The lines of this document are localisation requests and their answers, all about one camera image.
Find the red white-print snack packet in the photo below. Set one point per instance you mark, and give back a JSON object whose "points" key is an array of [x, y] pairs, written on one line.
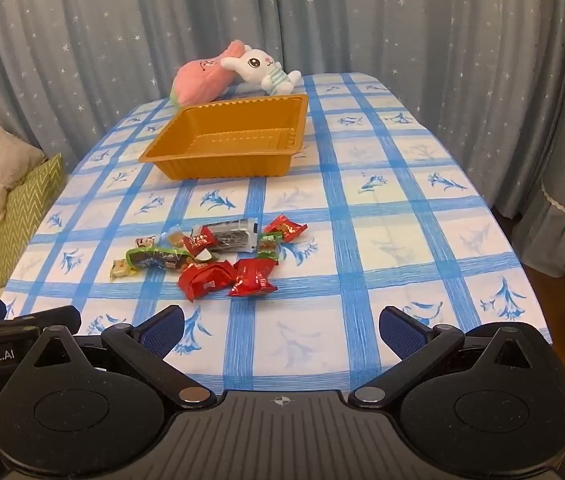
{"points": [[201, 241]]}

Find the red pillow snack packet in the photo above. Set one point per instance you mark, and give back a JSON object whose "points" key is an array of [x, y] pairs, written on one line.
{"points": [[252, 277], [207, 280]]}

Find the blue lace-trimmed cover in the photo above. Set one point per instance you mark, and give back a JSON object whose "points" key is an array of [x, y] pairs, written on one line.
{"points": [[562, 250]]}

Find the blue checkered tablecloth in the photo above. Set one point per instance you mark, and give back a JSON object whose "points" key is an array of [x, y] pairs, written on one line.
{"points": [[362, 210]]}

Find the orange plastic tray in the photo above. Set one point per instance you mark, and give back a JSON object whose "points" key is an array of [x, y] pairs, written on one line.
{"points": [[242, 160]]}

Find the pink peach plush toy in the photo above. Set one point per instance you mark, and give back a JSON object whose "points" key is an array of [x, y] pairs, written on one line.
{"points": [[197, 80]]}

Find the small yellow candy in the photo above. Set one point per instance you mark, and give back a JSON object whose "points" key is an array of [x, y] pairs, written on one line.
{"points": [[122, 268]]}

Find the long green-edged snack packet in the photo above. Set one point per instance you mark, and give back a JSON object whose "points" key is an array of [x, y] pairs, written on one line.
{"points": [[155, 258]]}

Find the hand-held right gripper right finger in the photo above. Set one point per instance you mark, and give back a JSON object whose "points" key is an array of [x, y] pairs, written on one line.
{"points": [[402, 332]]}

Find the blue star-print curtain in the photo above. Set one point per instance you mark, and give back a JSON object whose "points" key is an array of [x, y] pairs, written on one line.
{"points": [[112, 35]]}

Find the small green candy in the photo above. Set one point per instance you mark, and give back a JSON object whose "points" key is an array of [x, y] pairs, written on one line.
{"points": [[268, 247]]}

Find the dark silver snack packet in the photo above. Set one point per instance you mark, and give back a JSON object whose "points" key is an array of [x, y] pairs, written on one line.
{"points": [[235, 236]]}

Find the red gold-print candy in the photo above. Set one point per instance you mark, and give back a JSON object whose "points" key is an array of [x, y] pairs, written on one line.
{"points": [[287, 227]]}

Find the small tan candy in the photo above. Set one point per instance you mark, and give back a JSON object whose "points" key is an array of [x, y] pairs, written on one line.
{"points": [[177, 238]]}

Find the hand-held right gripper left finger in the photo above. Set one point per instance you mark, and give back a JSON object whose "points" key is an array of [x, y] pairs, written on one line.
{"points": [[162, 332]]}

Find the small brown-red candy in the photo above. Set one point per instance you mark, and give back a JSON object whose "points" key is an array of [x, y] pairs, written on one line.
{"points": [[145, 242]]}

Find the white bunny plush toy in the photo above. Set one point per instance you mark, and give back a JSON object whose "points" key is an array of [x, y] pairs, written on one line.
{"points": [[257, 62]]}

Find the white clear snack packet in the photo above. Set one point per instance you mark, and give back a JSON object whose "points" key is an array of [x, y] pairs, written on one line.
{"points": [[207, 257]]}

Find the green zigzag cushion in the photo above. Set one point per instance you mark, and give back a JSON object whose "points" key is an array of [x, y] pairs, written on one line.
{"points": [[27, 220]]}

